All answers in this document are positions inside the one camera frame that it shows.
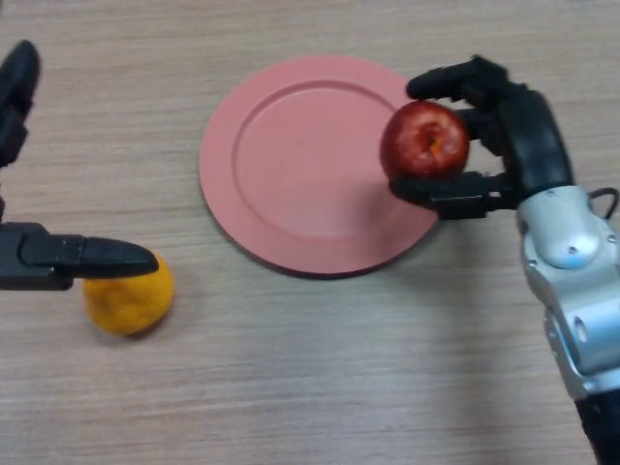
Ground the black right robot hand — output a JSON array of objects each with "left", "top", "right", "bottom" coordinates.
[{"left": 389, "top": 53, "right": 575, "bottom": 222}]

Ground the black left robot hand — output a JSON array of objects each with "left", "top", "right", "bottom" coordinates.
[{"left": 0, "top": 39, "right": 161, "bottom": 293}]

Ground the red apple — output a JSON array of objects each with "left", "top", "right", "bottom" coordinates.
[{"left": 379, "top": 99, "right": 472, "bottom": 181}]

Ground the pink round plate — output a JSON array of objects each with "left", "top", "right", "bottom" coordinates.
[{"left": 198, "top": 53, "right": 441, "bottom": 279}]

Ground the orange citrus fruit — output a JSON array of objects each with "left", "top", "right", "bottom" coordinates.
[{"left": 82, "top": 251, "right": 176, "bottom": 337}]

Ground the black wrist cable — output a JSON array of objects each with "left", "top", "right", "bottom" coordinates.
[{"left": 586, "top": 187, "right": 620, "bottom": 221}]

